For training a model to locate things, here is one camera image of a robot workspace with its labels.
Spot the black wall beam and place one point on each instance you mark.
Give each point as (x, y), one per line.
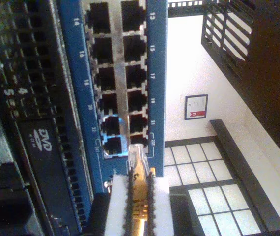
(240, 167)

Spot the blue network switch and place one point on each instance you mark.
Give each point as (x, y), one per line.
(154, 73)

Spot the framed wall sign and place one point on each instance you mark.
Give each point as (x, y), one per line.
(196, 107)

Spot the black rack server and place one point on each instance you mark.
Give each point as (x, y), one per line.
(19, 123)

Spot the black perforated rack post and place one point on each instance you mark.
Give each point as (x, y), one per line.
(184, 4)

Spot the black lattice railing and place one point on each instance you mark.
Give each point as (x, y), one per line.
(228, 29)

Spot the black grid paned window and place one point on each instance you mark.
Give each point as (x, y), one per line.
(204, 172)

